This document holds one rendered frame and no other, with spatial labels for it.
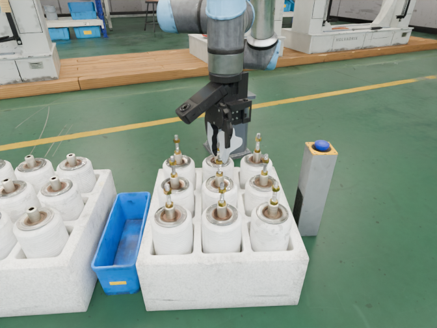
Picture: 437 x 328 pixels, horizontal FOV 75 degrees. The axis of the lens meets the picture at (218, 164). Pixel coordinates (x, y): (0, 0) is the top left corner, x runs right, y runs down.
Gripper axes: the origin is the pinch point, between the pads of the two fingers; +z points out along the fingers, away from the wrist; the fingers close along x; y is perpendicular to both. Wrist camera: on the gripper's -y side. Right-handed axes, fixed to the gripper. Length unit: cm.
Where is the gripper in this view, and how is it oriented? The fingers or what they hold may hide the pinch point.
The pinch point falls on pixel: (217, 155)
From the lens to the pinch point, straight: 70.9
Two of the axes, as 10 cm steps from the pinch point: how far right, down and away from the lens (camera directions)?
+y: 8.3, -3.0, 4.7
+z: 0.0, 8.5, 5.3
